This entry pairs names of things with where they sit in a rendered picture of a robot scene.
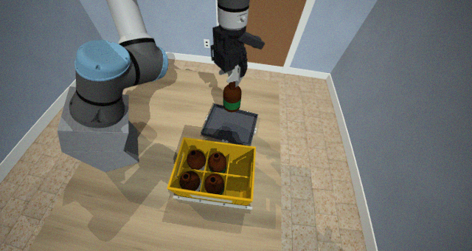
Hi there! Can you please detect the yellow divided crate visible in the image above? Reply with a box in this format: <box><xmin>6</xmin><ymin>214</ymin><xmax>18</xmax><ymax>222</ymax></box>
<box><xmin>173</xmin><ymin>139</ymin><xmax>256</xmax><ymax>206</ymax></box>

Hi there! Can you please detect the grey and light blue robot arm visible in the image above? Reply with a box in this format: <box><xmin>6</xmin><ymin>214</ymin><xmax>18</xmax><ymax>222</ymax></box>
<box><xmin>69</xmin><ymin>0</ymin><xmax>250</xmax><ymax>128</ymax></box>

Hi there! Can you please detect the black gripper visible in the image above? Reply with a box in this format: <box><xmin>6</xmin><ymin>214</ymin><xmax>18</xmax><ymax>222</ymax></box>
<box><xmin>210</xmin><ymin>25</ymin><xmax>248</xmax><ymax>87</ymax></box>

